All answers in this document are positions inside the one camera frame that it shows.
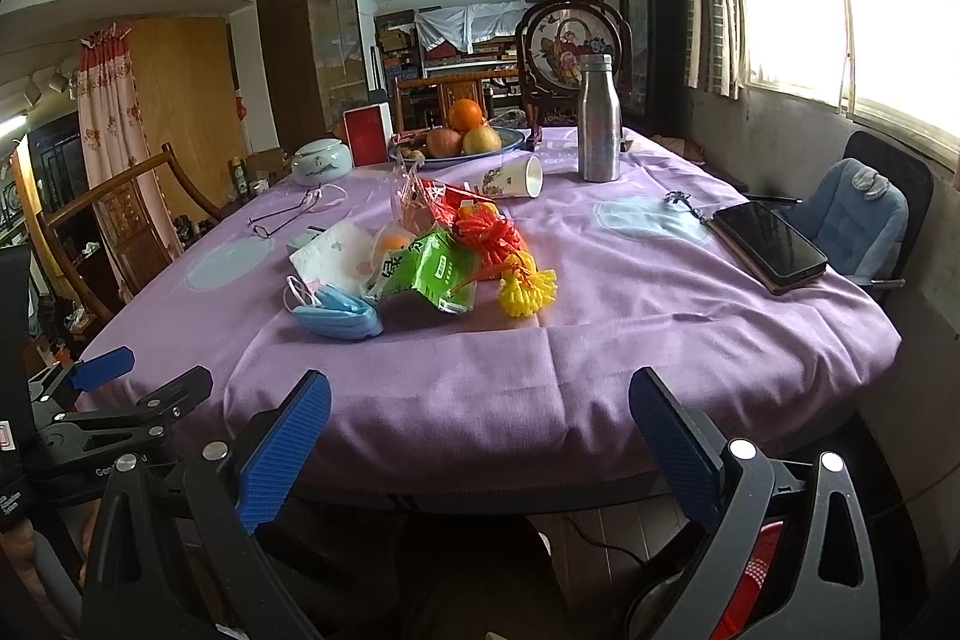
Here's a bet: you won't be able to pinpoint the white paper cup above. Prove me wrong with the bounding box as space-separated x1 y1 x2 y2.
478 154 544 198

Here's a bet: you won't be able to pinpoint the red apple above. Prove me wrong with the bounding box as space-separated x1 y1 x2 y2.
425 127 462 159

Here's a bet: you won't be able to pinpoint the wooden armchair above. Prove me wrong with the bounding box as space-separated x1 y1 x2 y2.
37 143 226 323

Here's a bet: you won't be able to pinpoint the red trash bin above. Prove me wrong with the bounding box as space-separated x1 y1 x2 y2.
709 521 782 640

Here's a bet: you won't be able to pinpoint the blue fruit plate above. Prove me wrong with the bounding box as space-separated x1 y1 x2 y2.
387 124 526 167

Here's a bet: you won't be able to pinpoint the silver metal bottle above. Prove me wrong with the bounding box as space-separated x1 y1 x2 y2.
578 53 622 184

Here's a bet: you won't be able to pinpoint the key ring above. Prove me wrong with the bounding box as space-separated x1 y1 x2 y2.
662 188 706 223

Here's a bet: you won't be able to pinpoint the purple tablecloth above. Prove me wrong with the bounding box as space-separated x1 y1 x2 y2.
83 128 900 494

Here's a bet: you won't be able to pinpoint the black eyeglasses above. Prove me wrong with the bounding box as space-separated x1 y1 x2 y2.
247 184 348 239

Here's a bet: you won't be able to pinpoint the red snack packet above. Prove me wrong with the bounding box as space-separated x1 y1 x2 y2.
418 179 482 227

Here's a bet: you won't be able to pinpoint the blue cushioned office chair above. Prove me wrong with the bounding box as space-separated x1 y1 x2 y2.
757 131 934 302

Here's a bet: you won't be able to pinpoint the white plastic bag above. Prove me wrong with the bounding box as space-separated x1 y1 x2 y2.
290 220 373 296

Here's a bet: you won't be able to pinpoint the dark wooden cabinet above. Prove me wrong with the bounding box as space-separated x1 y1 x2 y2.
620 0 686 136

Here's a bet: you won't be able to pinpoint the wooden glass cabinet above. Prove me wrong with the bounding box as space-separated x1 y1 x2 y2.
256 0 368 152

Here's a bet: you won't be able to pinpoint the light blue face mask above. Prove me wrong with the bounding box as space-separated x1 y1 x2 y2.
594 197 709 244

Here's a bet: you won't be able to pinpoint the red and white box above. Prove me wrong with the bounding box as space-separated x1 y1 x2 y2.
343 103 394 167

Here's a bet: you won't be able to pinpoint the orange fruit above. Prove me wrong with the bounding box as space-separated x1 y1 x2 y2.
446 99 485 135

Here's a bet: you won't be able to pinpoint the clear plastic wrapper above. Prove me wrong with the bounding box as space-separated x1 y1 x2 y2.
391 163 449 236

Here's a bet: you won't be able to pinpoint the green snack wrapper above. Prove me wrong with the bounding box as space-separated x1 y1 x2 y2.
364 226 480 315

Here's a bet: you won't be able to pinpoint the yellow apple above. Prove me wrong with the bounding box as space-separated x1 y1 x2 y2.
462 125 503 156

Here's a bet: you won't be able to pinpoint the pink floral curtain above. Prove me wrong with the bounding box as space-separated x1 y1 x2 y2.
74 22 184 259

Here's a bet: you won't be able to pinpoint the round framed embroidery screen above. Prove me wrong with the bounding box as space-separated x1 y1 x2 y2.
514 0 633 151

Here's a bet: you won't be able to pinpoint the black tablet in case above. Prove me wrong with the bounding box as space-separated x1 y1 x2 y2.
706 202 828 296

